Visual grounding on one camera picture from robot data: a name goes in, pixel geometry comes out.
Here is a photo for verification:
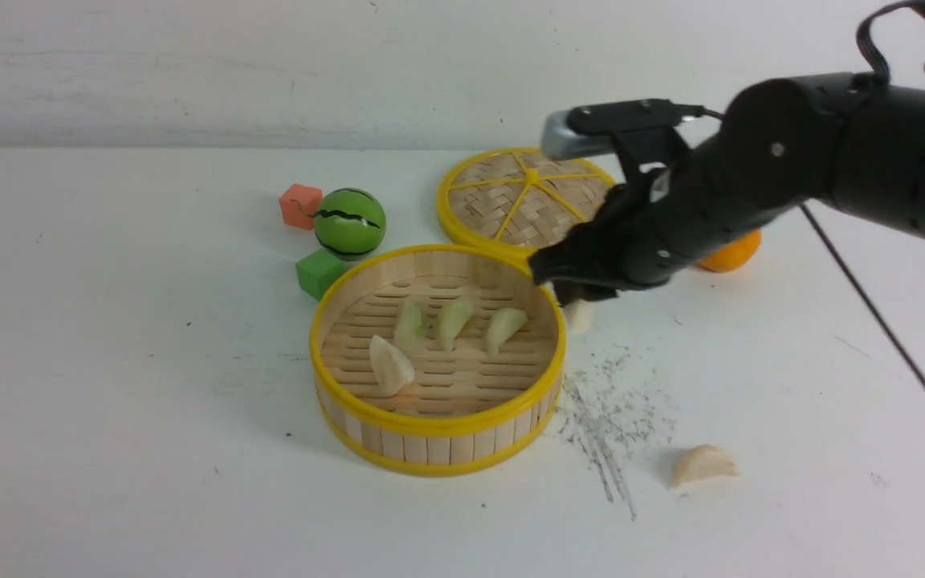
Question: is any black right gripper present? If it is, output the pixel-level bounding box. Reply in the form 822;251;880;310
528;136;813;303

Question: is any green dumpling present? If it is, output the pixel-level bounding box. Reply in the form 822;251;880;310
393;297;429;355
483;307;528;357
434;299;477;352

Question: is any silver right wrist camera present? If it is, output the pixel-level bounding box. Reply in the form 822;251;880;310
540;99;722;178

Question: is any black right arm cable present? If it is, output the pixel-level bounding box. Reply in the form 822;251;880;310
675;0;925;460

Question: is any white dumpling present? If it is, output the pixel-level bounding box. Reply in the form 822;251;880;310
670;444;740;490
563;299;595;334
369;334;416;397

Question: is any orange-red foam cube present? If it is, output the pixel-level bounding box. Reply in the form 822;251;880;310
279;183;324;231

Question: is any woven bamboo steamer lid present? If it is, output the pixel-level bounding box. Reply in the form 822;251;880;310
434;148;614;264

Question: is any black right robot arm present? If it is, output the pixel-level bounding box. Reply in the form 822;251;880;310
528;73;925;305

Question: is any bamboo steamer tray yellow rim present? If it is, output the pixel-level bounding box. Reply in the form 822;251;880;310
309;245;568;477

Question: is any green striped watermelon ball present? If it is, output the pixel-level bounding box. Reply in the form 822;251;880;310
312;188;388;261

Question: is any orange toy pear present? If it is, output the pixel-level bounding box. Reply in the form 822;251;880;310
696;230;761;274

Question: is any green foam cube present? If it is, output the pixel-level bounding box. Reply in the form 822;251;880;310
295;248;348;301

